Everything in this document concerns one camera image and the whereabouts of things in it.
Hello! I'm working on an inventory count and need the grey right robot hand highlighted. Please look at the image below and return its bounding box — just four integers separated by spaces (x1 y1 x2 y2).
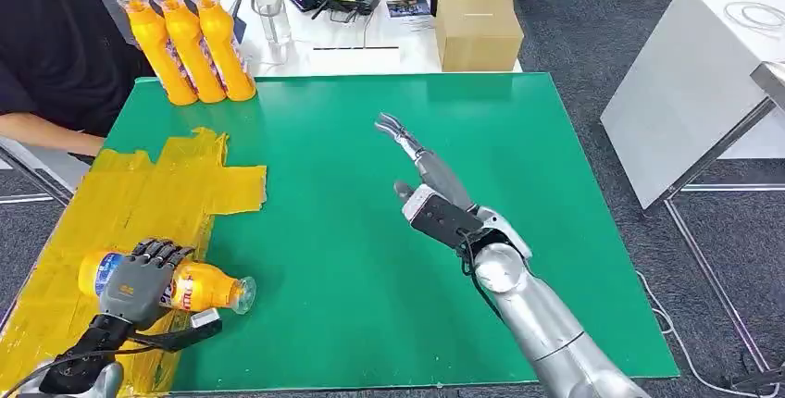
374 112 477 213

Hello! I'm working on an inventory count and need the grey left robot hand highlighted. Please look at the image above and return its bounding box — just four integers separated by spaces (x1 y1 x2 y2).
97 238 197 332

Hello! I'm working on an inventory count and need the orange drink bottle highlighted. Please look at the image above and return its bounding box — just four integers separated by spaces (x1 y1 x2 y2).
116 0 199 107
188 0 257 103
78 251 257 316
152 0 228 105

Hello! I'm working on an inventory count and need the yellow sheet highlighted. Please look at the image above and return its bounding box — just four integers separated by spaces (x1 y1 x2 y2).
0 127 268 398

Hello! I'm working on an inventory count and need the green table mat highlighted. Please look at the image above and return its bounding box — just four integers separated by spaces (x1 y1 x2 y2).
101 72 680 394

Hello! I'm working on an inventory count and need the white desk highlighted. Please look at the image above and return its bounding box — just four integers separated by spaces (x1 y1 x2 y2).
218 0 524 78

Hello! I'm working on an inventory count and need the brown cardboard box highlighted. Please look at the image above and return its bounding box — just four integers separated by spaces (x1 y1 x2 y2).
434 0 526 73

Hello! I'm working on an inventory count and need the black remote controller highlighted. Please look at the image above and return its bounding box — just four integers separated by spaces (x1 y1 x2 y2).
310 0 382 21

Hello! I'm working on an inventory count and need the person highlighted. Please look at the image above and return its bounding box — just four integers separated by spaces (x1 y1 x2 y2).
0 0 155 158

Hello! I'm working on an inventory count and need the white side table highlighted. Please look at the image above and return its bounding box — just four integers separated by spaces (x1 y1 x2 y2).
599 0 785 378

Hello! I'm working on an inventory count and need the black floor power strip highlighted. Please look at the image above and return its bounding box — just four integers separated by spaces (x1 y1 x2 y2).
728 366 785 394

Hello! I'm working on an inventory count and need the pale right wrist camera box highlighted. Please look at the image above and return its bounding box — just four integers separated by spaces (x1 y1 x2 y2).
401 183 486 251

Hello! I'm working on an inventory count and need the white floor cable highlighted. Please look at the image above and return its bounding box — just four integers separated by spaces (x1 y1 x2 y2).
634 270 785 398

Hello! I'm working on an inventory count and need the coiled white cable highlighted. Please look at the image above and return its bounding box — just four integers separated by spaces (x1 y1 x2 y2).
723 1 785 38

